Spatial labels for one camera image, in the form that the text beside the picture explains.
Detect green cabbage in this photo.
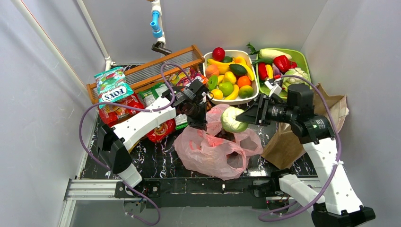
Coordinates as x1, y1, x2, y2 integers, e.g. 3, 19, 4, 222
220, 106, 248, 133

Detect pink plastic grocery bag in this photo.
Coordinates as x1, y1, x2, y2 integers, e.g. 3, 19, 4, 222
173, 104, 263, 180

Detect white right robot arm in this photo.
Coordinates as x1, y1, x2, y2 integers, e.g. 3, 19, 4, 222
236, 84, 376, 227

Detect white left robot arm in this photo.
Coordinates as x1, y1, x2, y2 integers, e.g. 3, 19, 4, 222
97, 79, 209, 187

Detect green Chiba chips bag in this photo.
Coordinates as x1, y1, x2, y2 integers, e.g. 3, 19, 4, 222
174, 114, 188, 130

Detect orange Fox's candy bag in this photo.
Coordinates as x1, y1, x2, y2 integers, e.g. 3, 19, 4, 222
169, 69, 209, 87

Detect yellow orange small fruit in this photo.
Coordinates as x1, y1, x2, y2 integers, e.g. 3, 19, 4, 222
211, 89, 224, 100

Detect green bell pepper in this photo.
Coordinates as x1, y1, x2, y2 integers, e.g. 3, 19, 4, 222
208, 75, 218, 91

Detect peach fruit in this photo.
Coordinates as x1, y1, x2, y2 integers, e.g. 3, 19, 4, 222
205, 64, 220, 78

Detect cauliflower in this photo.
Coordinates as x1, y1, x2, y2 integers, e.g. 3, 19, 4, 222
282, 67, 311, 92

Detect green mango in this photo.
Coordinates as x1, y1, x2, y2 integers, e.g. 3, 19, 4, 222
218, 82, 234, 97

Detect brown paper bag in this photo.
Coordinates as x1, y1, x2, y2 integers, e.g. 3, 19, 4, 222
261, 84, 349, 169

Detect green snack packet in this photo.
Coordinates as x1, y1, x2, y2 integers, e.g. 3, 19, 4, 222
138, 83, 168, 107

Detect red chips bag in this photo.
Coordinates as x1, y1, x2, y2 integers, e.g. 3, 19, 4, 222
146, 119, 176, 143

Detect yellow pear fruit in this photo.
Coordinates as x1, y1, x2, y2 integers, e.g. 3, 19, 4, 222
223, 71, 237, 85

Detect green vegetable basin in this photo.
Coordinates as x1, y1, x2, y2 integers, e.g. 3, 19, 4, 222
253, 48, 310, 95

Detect wooden slatted rack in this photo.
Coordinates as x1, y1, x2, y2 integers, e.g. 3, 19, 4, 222
86, 45, 204, 113

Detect yellow corn pepper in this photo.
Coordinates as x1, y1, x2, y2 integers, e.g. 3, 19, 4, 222
265, 64, 274, 79

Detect red chili pepper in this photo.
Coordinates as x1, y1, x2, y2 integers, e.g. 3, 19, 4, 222
258, 62, 268, 81

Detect red bell pepper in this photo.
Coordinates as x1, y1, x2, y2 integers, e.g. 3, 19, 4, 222
273, 55, 291, 73

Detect red apple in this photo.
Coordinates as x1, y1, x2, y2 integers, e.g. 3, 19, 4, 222
212, 47, 226, 62

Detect dark green avocado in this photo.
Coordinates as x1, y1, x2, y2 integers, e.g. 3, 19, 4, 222
229, 64, 247, 76

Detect green cucumber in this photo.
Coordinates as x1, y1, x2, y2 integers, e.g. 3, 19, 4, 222
252, 58, 273, 65

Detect yellow banana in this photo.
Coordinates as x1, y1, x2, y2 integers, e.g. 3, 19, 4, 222
238, 63, 255, 81

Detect tangerine at basin back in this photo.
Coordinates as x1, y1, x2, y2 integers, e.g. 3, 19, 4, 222
234, 56, 247, 64

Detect white pipe with blue valve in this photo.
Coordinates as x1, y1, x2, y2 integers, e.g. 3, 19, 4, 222
149, 0, 172, 55

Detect white radish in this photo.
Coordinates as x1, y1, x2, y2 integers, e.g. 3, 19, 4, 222
259, 48, 292, 60

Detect white fruit basin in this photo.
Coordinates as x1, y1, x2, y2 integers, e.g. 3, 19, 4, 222
203, 50, 260, 105

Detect green Fox's candy bag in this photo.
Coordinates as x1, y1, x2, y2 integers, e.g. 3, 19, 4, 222
94, 67, 134, 103

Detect red snack bag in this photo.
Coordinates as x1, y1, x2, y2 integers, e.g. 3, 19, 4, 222
98, 94, 145, 127

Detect white corner pipe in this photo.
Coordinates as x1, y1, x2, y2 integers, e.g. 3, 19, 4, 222
76, 0, 113, 70

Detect aluminium base frame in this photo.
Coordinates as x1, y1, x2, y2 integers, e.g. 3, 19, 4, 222
58, 179, 119, 227

